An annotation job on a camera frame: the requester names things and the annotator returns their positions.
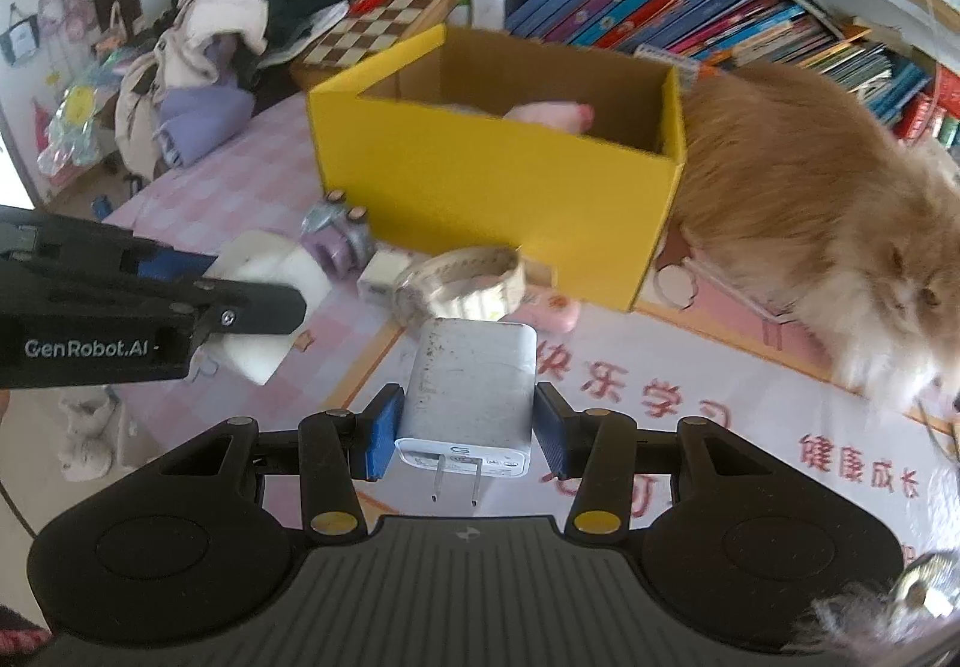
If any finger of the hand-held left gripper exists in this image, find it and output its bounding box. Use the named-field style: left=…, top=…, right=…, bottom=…
left=112, top=226, right=220, bottom=281
left=132, top=275, right=309, bottom=347

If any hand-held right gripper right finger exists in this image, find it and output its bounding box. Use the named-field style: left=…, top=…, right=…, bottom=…
left=529, top=382, right=781, bottom=539

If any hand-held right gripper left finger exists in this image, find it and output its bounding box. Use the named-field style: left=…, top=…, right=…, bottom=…
left=160, top=385, right=404, bottom=537

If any white soft cloth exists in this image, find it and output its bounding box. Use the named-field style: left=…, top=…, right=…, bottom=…
left=196, top=230, right=332, bottom=387

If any white charger adapter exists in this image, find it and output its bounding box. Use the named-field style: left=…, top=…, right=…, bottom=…
left=393, top=319, right=538, bottom=507

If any yellow cardboard box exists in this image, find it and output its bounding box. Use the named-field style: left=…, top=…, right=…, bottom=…
left=305, top=23, right=689, bottom=314

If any pink checkered mat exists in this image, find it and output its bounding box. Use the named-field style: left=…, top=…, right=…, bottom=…
left=97, top=88, right=410, bottom=473

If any white plush toy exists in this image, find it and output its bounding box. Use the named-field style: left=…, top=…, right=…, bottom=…
left=58, top=388, right=122, bottom=483

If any purple toy car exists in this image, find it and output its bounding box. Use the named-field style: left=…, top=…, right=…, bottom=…
left=298, top=190, right=376, bottom=278

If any pink oval case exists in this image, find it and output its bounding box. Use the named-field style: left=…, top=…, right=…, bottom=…
left=514, top=292, right=580, bottom=336

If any small white cube plug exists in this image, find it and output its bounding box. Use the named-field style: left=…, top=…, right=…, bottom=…
left=357, top=251, right=412, bottom=305

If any roll of beige tape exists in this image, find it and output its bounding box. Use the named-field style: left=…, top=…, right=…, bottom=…
left=393, top=246, right=527, bottom=332

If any white round tag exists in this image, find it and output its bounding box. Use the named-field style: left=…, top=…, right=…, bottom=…
left=654, top=263, right=697, bottom=306

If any pile of clothes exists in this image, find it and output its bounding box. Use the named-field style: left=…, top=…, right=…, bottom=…
left=114, top=0, right=352, bottom=182

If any wooden chessboard box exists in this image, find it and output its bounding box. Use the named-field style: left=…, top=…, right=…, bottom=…
left=288, top=0, right=472, bottom=92

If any pink plush toy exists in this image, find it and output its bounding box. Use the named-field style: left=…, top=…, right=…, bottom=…
left=501, top=100, right=598, bottom=135

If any fluffy orange cat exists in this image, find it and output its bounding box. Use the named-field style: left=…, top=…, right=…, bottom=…
left=660, top=62, right=960, bottom=414

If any row of colourful books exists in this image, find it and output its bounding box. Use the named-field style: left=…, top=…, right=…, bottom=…
left=504, top=0, right=960, bottom=146

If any grey fluffy keychain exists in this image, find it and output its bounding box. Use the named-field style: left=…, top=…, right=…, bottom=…
left=791, top=550, right=960, bottom=656

